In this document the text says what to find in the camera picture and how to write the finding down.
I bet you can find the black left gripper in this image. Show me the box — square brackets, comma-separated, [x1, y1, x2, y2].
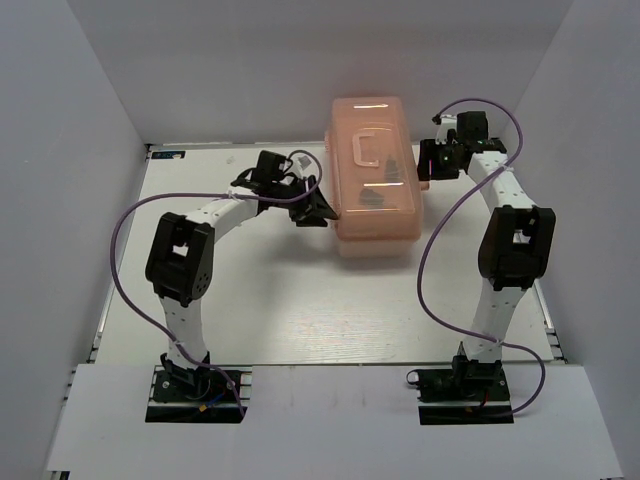
[272, 173, 339, 227]

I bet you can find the pink plastic toolbox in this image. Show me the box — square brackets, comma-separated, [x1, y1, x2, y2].
[325, 97, 423, 258]

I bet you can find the stubby green screwdriver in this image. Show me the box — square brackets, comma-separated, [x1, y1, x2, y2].
[384, 156, 402, 183]

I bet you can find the green orange handled screwdriver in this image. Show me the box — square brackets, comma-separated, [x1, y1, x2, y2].
[359, 188, 384, 209]

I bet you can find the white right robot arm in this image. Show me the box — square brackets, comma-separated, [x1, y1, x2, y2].
[418, 111, 556, 365]

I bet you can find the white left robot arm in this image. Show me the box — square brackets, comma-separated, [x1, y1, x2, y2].
[145, 149, 338, 399]

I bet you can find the left blue table sticker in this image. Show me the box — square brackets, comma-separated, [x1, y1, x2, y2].
[151, 151, 186, 160]

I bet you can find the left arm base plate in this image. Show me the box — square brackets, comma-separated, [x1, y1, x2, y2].
[145, 354, 252, 424]

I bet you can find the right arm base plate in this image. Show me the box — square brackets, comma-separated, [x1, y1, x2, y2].
[405, 355, 514, 426]

